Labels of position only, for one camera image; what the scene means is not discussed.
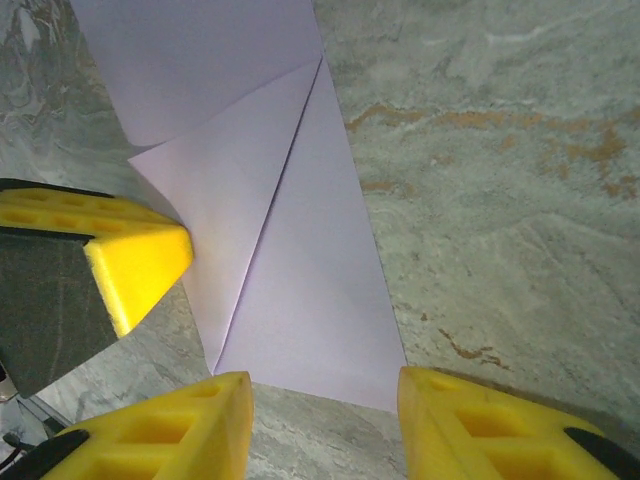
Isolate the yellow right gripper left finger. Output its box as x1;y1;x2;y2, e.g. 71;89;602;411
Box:
47;370;255;480

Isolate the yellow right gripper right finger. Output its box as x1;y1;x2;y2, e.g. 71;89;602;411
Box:
397;365;640;480

